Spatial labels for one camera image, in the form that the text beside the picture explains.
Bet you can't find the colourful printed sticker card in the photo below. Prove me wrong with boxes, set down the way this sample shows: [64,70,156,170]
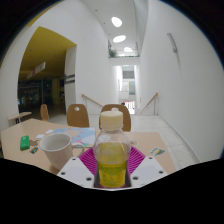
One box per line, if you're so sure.
[149,146,166,157]

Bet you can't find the green potted plant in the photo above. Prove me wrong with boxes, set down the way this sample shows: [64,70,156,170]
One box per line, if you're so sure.
[107,47,119,59]

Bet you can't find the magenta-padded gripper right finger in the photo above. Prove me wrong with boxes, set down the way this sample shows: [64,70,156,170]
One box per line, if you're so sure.
[127,146,169,189]

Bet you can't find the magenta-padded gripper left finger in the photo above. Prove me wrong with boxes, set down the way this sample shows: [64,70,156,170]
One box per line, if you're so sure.
[56,147,99,189]

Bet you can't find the green rectangular box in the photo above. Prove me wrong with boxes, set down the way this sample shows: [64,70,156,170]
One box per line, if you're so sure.
[19,135,31,151]

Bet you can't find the clear bottle with yellow drink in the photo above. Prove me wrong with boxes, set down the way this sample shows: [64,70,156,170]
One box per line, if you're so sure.
[92,107,132,190]

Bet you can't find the light wooden side table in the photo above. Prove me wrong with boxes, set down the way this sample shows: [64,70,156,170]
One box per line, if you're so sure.
[7,111,33,125]

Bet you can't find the group of wooden chairs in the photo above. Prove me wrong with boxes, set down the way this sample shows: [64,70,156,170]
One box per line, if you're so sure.
[39,103,132,133]

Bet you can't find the group of oval ceiling lights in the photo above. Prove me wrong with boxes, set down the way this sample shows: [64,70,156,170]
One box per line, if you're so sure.
[110,16,134,54]

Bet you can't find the wooden stair handrail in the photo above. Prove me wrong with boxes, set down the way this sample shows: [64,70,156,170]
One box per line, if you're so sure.
[139,92,160,116]
[81,93,105,109]

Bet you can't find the beige ceramic mug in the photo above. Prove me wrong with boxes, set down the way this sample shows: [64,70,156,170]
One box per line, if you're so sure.
[39,132,86,172]

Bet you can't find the hanging white and red sign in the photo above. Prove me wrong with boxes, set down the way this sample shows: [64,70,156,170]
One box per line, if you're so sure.
[26,61,47,80]

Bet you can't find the light blue printed paper sheet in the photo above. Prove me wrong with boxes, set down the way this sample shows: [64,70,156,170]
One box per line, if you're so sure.
[53,126,98,149]

